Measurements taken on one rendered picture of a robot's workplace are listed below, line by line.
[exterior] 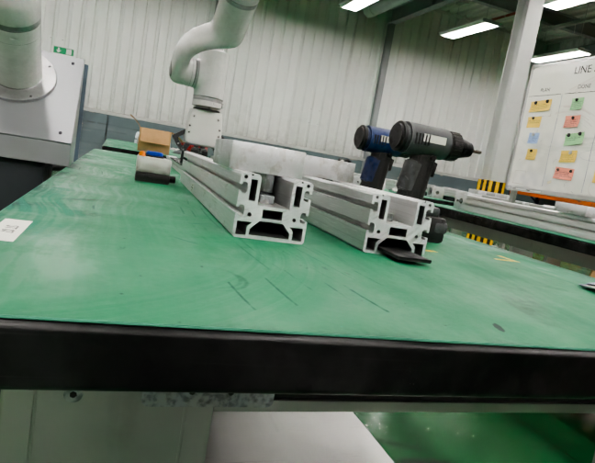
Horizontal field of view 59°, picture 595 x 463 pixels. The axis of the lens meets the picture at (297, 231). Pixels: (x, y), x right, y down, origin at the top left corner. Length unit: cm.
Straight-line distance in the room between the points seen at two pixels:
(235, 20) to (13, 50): 52
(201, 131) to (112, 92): 1097
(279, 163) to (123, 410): 44
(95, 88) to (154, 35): 172
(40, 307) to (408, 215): 57
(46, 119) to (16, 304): 115
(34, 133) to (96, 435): 108
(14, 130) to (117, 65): 1108
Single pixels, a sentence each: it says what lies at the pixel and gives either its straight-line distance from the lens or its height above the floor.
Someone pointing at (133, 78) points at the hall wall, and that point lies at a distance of 1245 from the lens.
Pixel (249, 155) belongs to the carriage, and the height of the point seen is 89.
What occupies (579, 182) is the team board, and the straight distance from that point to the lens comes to 418.
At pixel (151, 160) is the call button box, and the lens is 132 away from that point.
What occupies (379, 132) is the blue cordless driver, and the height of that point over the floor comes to 99.
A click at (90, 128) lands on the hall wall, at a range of 1241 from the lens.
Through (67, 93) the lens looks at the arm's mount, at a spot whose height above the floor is 96.
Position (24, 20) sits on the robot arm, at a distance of 141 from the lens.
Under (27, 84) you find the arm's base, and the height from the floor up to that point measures 96.
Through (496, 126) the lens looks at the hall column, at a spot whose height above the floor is 200.
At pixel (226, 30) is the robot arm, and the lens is 140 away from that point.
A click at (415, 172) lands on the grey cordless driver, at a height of 91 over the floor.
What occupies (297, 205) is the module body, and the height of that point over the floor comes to 83.
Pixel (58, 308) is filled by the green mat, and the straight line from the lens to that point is 36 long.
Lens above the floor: 89
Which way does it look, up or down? 8 degrees down
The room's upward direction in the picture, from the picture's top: 10 degrees clockwise
